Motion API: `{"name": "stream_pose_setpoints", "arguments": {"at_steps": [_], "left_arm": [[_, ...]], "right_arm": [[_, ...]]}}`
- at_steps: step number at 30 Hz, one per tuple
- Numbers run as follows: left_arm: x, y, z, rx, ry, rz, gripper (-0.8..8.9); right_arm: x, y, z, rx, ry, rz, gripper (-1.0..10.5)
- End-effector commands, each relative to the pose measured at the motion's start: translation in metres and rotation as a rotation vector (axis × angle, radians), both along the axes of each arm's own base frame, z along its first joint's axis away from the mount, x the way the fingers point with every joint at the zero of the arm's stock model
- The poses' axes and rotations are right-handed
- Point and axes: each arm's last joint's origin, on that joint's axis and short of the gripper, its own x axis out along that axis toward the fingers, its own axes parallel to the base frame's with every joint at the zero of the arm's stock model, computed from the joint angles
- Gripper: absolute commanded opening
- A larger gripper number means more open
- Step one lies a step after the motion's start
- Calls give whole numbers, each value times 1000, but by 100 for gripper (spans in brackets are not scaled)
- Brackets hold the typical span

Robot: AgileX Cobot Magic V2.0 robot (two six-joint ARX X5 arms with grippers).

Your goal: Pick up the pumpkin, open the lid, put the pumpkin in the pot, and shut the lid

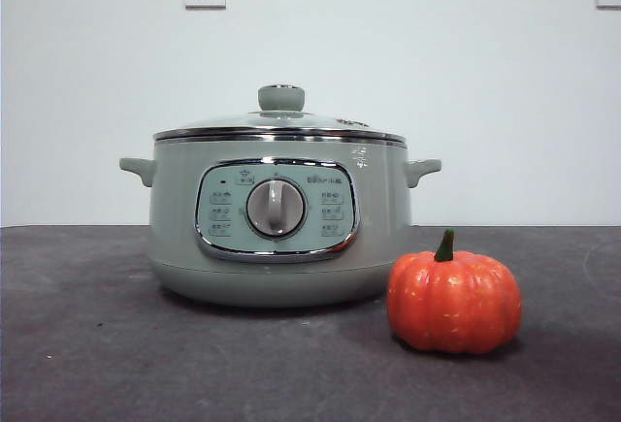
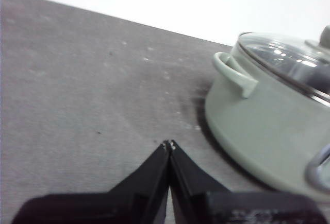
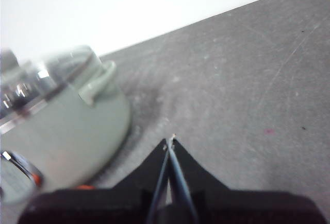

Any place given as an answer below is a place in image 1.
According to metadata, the glass lid with green knob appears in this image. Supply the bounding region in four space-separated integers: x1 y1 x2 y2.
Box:
152 83 408 144

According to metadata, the orange pumpkin with green stem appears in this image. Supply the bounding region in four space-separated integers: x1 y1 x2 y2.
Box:
386 228 524 356

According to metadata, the pale green electric cooking pot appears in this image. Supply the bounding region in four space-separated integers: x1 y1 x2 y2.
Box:
118 137 442 308

